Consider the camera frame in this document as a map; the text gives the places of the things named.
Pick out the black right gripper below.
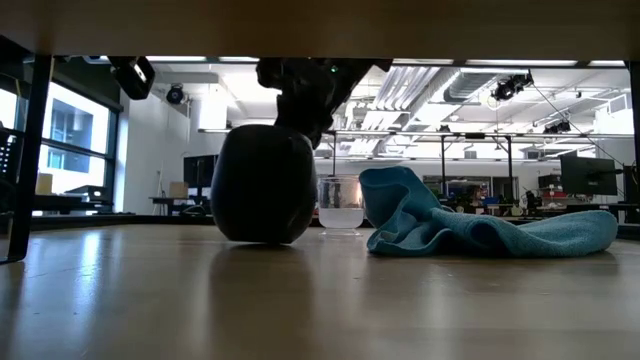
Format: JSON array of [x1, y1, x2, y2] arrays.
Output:
[[256, 57, 351, 150]]

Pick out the clear glass mug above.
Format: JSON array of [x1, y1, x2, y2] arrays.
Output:
[[316, 175, 366, 237]]

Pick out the black mug green inside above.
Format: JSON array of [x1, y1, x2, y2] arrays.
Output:
[[209, 123, 318, 246]]

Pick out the wooden shelf metal legs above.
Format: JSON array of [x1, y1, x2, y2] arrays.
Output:
[[0, 0, 640, 265]]

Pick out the black monitor on stand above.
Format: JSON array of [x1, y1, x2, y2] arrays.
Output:
[[183, 154, 219, 189]]

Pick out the blue microfibre cloth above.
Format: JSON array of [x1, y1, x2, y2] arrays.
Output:
[[358, 165, 619, 260]]

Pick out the dark monitor desk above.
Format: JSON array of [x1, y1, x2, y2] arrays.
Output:
[[149, 196, 214, 216]]

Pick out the black ceiling spotlight cluster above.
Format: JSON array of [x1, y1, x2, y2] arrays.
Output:
[[543, 119, 572, 135], [491, 73, 534, 102]]

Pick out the black printer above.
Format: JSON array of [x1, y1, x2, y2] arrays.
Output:
[[64, 184, 109, 202]]

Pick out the large black monitor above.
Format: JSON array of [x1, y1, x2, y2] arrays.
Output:
[[559, 155, 619, 197]]

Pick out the dark side desk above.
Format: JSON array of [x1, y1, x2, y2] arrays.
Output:
[[32, 193, 115, 215]]

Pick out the black perforated panel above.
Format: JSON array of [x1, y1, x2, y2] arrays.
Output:
[[0, 127, 24, 211]]

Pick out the black background workstation frame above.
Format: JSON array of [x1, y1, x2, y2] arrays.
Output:
[[319, 128, 339, 177], [439, 132, 515, 211]]

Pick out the corrugated ventilation duct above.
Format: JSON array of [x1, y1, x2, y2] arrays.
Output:
[[442, 69, 501, 104]]

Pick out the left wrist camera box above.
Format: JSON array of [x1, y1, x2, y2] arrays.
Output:
[[108, 55, 157, 101]]

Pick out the black window frame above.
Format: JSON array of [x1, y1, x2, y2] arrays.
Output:
[[0, 69, 124, 216]]

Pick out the black table edge frame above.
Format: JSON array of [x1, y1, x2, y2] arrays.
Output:
[[29, 212, 640, 241]]

